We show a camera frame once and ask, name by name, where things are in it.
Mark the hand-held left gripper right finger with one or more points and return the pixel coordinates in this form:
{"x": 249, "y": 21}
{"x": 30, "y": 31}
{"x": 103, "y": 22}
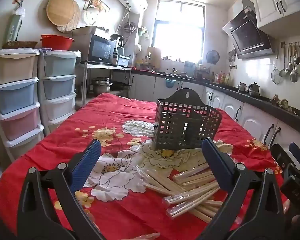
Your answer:
{"x": 216, "y": 160}

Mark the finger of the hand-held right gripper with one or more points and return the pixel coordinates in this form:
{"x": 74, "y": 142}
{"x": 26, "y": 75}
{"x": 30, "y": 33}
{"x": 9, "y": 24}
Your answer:
{"x": 280, "y": 156}
{"x": 297, "y": 153}

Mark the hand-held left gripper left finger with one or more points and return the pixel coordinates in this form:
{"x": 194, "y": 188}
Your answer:
{"x": 86, "y": 160}

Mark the bunch of wooden chopsticks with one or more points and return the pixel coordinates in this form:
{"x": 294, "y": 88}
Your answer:
{"x": 190, "y": 192}

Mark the dark grey plastic utensil holder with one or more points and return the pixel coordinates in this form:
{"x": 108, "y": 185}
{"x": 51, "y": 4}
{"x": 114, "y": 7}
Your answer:
{"x": 187, "y": 122}

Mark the row of hanging steel utensils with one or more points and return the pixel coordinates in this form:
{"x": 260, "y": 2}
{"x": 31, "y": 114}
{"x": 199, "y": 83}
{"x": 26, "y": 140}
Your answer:
{"x": 293, "y": 65}

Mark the person's right hand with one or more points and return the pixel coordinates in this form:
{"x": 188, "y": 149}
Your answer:
{"x": 295, "y": 222}

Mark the white kitchen base cabinets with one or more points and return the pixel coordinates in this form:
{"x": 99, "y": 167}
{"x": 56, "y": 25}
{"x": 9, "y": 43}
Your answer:
{"x": 252, "y": 120}

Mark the black kitchen countertop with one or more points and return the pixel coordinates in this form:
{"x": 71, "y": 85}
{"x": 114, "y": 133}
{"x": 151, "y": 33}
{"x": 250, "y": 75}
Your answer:
{"x": 260, "y": 100}

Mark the red floral blanket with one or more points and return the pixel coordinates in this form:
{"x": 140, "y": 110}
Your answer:
{"x": 130, "y": 212}

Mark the steel teapot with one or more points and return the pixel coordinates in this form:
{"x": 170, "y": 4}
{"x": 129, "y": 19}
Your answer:
{"x": 253, "y": 89}

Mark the stacked steel pots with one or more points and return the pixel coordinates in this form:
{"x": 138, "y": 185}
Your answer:
{"x": 101, "y": 86}

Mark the small steel kettle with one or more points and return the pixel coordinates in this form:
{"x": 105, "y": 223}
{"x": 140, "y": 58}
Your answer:
{"x": 242, "y": 87}

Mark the pastel plastic drawer tower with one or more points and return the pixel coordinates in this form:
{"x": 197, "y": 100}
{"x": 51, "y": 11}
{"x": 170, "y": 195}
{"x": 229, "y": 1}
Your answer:
{"x": 58, "y": 87}
{"x": 15, "y": 97}

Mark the black wok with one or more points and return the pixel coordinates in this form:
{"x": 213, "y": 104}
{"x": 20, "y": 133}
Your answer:
{"x": 120, "y": 85}

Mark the group of condiment bottles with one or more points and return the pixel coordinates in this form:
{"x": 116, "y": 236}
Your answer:
{"x": 221, "y": 78}

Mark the teal hanging bin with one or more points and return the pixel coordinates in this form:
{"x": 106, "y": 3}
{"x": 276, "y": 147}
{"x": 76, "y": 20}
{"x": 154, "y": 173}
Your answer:
{"x": 170, "y": 83}

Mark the metal rack shelf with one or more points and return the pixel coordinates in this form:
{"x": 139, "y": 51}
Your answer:
{"x": 102, "y": 66}

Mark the light blue knife block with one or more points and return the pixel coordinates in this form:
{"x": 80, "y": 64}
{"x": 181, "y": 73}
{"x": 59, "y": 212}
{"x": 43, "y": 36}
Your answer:
{"x": 189, "y": 68}

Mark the small round fan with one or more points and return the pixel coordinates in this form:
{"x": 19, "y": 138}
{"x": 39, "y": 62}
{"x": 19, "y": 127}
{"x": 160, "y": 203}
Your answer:
{"x": 212, "y": 57}

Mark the grey plastic box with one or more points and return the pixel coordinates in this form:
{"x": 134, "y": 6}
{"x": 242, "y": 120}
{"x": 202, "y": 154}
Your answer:
{"x": 123, "y": 60}

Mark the dark bottle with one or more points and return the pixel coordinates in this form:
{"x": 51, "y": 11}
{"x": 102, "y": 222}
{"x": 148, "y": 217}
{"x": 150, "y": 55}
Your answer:
{"x": 115, "y": 56}

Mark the black microwave oven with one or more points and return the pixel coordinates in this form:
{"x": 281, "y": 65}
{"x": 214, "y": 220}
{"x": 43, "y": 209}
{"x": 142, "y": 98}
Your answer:
{"x": 100, "y": 48}

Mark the white jug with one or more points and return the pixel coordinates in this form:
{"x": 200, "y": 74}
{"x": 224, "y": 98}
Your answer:
{"x": 153, "y": 57}

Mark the red plastic basin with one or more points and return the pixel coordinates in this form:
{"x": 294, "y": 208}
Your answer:
{"x": 57, "y": 42}

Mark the blender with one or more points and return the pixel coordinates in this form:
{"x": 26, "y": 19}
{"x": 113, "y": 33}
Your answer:
{"x": 118, "y": 41}

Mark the black range hood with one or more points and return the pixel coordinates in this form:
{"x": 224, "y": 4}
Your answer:
{"x": 247, "y": 35}

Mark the cardboard box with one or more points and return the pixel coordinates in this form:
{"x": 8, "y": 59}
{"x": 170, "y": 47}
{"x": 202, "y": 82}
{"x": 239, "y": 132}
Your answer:
{"x": 87, "y": 30}

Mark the brown wicker tray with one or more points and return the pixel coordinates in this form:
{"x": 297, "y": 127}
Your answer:
{"x": 20, "y": 45}

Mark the kitchen window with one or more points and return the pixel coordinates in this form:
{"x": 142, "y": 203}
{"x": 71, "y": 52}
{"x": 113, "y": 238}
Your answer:
{"x": 177, "y": 30}

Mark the round bamboo sieve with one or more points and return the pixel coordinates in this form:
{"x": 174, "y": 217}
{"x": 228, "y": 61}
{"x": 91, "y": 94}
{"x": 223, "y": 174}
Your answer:
{"x": 76, "y": 22}
{"x": 60, "y": 8}

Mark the hanging glass lid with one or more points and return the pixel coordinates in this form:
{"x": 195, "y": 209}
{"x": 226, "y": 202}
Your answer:
{"x": 92, "y": 15}

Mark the green hanging bag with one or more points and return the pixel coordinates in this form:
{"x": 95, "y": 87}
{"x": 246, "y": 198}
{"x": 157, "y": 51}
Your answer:
{"x": 13, "y": 27}

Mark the white upper cabinet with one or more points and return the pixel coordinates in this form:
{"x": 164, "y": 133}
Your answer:
{"x": 275, "y": 2}

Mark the white wall dispenser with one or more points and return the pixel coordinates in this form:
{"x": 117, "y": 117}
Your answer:
{"x": 138, "y": 49}

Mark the green wall holder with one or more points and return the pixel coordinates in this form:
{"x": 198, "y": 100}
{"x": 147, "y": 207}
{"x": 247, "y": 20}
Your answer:
{"x": 143, "y": 32}

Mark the wall picture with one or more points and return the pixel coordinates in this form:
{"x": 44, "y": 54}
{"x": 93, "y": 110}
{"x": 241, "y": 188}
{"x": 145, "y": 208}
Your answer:
{"x": 98, "y": 1}

